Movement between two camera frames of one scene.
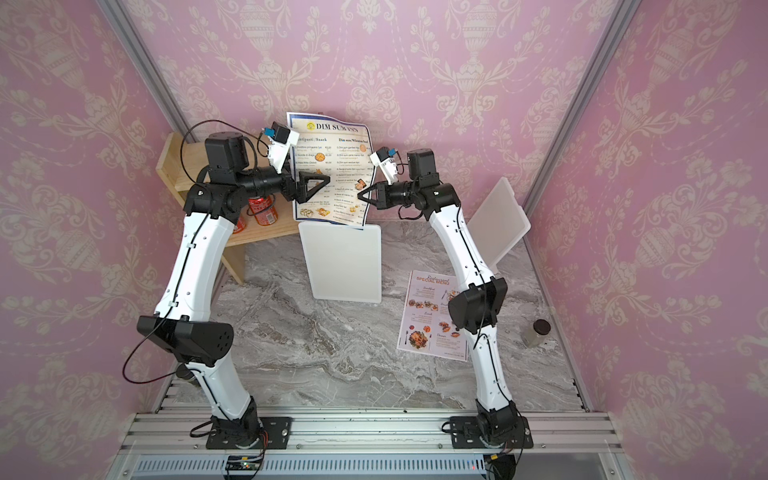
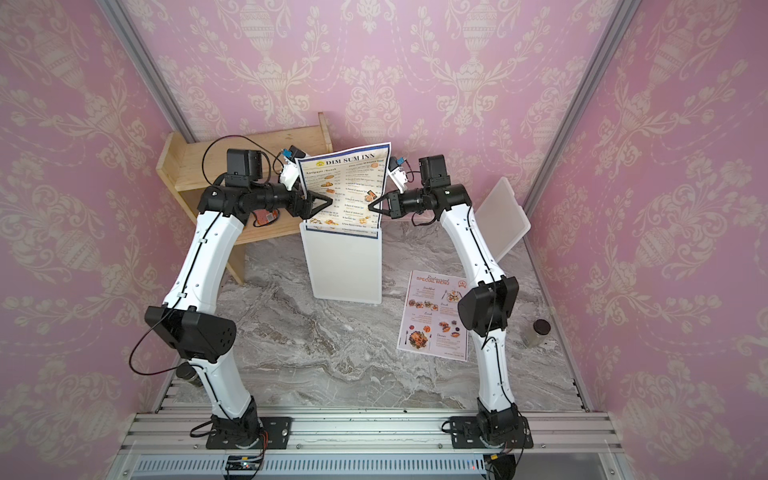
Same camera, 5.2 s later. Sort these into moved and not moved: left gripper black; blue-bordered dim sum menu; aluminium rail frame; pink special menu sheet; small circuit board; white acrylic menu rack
Moved: blue-bordered dim sum menu; left gripper black
Not moved: small circuit board; pink special menu sheet; white acrylic menu rack; aluminium rail frame
